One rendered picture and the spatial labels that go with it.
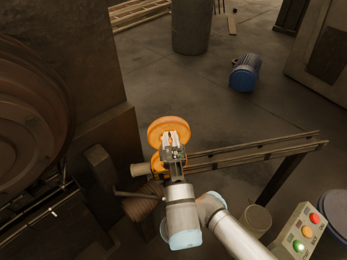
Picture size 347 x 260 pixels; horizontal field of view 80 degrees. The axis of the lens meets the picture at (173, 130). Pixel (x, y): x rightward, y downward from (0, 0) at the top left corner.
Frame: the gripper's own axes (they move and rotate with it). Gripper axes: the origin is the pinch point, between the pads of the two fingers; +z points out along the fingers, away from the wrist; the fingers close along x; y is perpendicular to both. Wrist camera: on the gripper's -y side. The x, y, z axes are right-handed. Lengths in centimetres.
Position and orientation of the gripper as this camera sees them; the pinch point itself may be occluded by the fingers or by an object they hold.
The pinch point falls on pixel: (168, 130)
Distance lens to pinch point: 73.7
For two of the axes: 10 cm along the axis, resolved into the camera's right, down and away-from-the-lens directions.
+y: 0.3, -4.6, -8.9
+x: -9.9, 1.1, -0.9
